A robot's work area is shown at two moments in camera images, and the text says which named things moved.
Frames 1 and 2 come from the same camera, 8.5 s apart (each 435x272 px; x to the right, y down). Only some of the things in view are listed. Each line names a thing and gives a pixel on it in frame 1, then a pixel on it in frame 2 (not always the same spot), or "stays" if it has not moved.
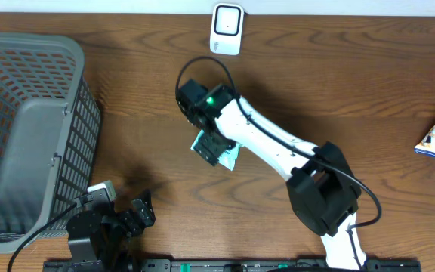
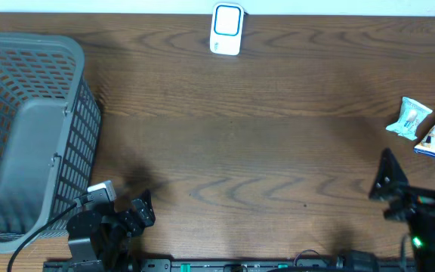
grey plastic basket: (38, 137) stays
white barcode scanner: (226, 29) stays
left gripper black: (135, 225) stays
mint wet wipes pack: (229, 158) → (412, 113)
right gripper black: (208, 150) → (423, 197)
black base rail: (273, 265) stays
